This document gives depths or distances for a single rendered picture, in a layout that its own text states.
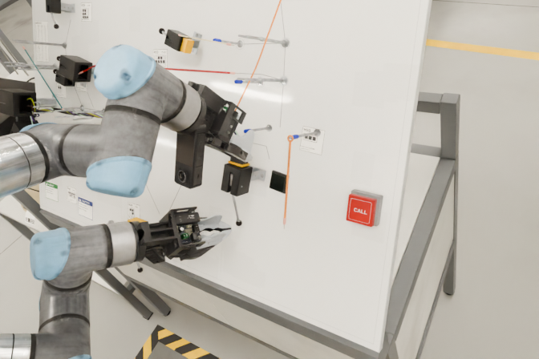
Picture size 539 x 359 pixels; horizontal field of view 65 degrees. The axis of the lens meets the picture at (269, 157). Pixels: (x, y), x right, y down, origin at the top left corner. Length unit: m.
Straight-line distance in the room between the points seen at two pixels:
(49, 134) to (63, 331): 0.30
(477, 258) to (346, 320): 1.19
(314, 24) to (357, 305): 0.54
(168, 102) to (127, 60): 0.08
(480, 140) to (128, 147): 2.11
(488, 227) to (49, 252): 1.79
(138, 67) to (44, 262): 0.33
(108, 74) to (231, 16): 0.42
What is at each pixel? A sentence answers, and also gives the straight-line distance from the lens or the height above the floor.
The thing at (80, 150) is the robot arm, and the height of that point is 1.44.
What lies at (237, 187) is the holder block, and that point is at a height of 1.15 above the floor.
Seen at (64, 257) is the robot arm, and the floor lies 1.28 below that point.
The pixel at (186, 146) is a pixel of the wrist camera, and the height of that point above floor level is 1.31.
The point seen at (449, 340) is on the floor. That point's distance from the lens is 1.87.
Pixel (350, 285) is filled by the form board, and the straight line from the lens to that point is 0.88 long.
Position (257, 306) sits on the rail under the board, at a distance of 1.02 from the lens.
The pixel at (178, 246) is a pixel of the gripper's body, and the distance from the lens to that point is 0.77.
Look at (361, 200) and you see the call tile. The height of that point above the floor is 1.13.
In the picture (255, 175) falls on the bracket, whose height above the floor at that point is 1.10.
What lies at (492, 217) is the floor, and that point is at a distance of 2.16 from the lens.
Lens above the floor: 1.73
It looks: 42 degrees down
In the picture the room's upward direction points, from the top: 22 degrees counter-clockwise
